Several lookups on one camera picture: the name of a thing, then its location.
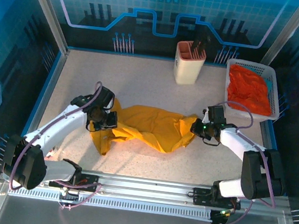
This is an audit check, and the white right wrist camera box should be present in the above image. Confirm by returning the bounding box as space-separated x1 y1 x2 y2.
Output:
201 107 211 125

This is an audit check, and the black knife handle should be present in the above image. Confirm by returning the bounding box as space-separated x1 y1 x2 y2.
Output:
199 32 212 60
190 35 203 60

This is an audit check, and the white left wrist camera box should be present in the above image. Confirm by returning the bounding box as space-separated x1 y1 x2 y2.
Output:
106 95 115 111

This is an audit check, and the cream utensil holder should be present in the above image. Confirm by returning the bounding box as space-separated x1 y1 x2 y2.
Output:
171 40 209 88

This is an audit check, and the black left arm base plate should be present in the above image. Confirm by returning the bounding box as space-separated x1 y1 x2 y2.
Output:
48 169 103 194

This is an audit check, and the teal cloth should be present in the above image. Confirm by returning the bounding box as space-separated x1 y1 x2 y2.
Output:
263 76 275 91

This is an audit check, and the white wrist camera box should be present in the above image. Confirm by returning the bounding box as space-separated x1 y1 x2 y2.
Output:
201 107 211 125
106 95 115 111

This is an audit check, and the yellow t-shirt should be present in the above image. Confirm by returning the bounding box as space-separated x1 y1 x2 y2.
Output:
86 95 201 167

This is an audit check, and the orange t-shirt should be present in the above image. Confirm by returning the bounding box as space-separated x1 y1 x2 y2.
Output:
223 63 277 117

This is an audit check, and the white slotted cable duct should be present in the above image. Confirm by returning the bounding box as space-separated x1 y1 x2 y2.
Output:
7 184 215 221

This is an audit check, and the aluminium mounting rail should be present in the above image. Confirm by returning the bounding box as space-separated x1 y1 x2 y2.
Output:
0 159 293 220

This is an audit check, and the white plastic mesh basket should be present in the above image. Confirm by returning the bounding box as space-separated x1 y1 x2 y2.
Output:
220 57 286 125

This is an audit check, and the aluminium frame post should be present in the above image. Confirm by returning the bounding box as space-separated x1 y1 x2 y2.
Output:
259 0 299 70
12 0 77 56

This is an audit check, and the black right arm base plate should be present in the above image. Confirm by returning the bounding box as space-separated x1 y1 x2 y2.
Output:
191 186 243 211

